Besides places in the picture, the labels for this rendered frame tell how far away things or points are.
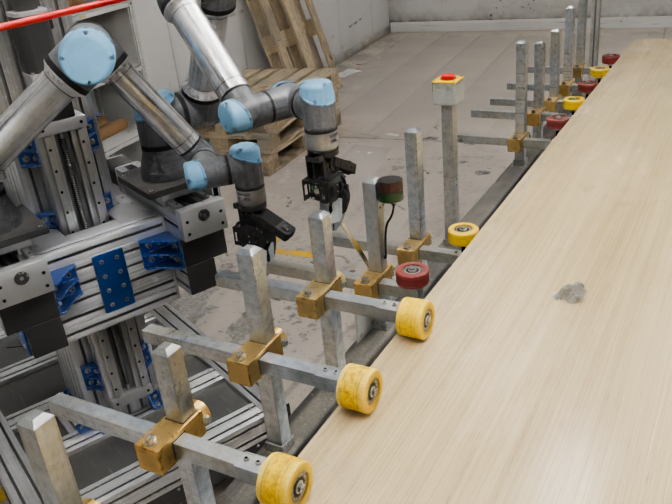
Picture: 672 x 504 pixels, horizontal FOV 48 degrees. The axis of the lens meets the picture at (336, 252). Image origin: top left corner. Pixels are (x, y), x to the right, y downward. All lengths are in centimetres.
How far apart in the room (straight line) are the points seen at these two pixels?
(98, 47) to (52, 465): 96
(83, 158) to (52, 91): 42
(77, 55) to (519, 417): 117
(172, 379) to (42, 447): 25
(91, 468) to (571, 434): 160
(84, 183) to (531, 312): 126
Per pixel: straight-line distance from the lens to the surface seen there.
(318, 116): 166
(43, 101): 180
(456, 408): 135
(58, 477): 112
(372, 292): 181
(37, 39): 209
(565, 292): 168
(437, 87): 217
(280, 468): 115
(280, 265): 196
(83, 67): 175
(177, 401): 126
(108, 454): 253
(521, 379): 143
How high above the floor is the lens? 174
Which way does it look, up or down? 26 degrees down
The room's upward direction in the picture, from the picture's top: 6 degrees counter-clockwise
